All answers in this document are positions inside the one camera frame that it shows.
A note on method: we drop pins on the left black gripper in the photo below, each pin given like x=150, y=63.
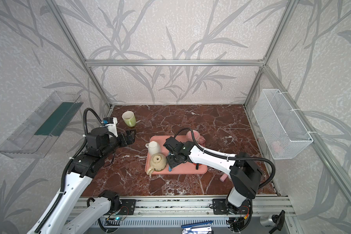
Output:
x=130, y=140

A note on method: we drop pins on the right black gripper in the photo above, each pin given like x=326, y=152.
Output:
x=170, y=163

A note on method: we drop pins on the light green ceramic mug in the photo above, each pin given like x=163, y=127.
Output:
x=129, y=118

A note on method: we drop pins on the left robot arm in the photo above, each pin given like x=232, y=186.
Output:
x=76, y=176

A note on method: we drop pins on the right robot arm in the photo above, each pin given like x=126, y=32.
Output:
x=241, y=168

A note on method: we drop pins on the cream speckled squat mug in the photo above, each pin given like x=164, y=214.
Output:
x=157, y=163

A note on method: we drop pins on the pink ghost pattern mug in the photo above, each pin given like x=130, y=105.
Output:
x=199, y=139

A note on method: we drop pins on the white ceramic mug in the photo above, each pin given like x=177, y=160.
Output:
x=153, y=148

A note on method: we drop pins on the pink plastic tray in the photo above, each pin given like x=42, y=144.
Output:
x=183, y=169

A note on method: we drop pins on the blue stapler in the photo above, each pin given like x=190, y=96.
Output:
x=198, y=228

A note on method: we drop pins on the pink item in basket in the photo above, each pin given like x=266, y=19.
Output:
x=277, y=147

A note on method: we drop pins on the black clamp knob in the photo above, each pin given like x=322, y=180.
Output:
x=278, y=221

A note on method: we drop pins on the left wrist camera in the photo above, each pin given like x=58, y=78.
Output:
x=111, y=124

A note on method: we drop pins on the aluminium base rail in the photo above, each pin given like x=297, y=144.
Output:
x=168, y=211

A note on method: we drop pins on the clear plastic wall bin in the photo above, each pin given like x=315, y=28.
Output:
x=37, y=135

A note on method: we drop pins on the white wire mesh basket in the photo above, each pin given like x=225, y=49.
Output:
x=278, y=121

